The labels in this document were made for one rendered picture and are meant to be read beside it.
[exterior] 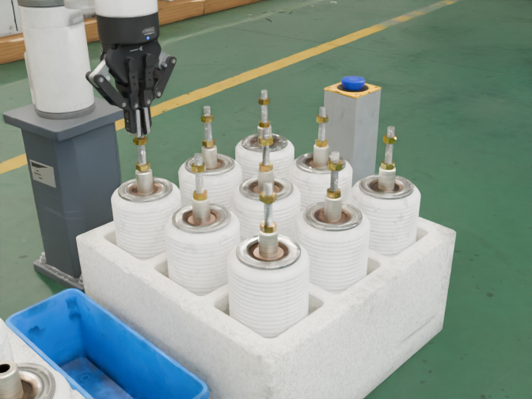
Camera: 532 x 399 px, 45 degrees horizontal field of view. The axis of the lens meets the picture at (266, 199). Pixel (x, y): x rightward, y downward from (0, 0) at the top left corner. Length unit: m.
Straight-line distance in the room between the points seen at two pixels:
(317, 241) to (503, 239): 0.61
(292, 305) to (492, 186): 0.89
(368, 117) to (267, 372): 0.55
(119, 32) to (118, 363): 0.44
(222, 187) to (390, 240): 0.25
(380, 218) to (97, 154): 0.47
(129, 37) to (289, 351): 0.41
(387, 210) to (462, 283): 0.35
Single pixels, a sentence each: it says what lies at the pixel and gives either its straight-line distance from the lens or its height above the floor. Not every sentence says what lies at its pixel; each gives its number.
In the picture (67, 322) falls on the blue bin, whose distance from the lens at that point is 0.99.
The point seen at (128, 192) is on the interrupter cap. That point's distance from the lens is 0.91.
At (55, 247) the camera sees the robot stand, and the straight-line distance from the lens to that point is 1.18.
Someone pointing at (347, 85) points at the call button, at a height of 0.32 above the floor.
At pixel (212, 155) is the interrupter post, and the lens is 0.96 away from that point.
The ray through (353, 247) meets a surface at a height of 0.23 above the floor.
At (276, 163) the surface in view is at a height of 0.24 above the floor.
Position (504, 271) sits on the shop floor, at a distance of 1.24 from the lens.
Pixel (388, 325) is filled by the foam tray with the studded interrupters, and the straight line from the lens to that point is 0.90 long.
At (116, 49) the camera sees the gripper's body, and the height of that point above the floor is 0.45.
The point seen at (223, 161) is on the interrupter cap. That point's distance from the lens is 0.98.
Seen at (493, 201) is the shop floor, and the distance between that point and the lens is 1.49.
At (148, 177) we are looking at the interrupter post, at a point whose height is 0.27.
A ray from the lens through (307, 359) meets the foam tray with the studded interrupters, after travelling 0.76.
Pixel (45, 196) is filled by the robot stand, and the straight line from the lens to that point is 1.13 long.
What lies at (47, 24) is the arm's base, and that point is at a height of 0.45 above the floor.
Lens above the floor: 0.65
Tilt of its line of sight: 27 degrees down
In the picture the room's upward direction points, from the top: 1 degrees counter-clockwise
